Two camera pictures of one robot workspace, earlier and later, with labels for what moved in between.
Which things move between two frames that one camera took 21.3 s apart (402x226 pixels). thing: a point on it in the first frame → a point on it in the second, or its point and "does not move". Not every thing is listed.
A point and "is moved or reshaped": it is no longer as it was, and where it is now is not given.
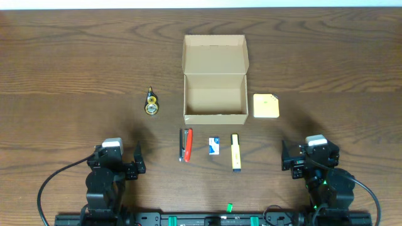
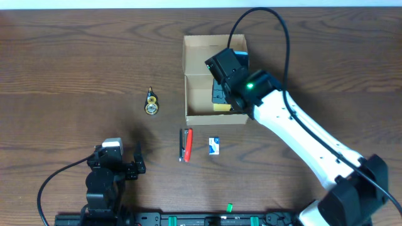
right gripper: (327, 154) → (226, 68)
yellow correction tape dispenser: (151, 105) does not move
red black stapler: (185, 145) does not move
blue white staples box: (213, 145) does not move
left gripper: (133, 168) does not move
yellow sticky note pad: (266, 105) is moved or reshaped
